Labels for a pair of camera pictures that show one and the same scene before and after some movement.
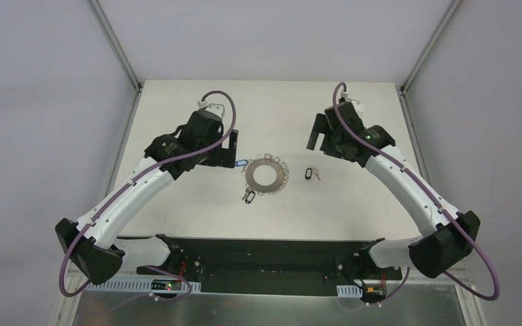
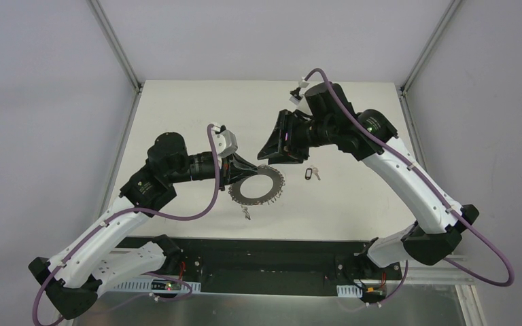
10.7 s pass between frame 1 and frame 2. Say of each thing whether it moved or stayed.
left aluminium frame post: stayed
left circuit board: stayed
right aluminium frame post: stayed
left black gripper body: moved
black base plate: stayed
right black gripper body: moved
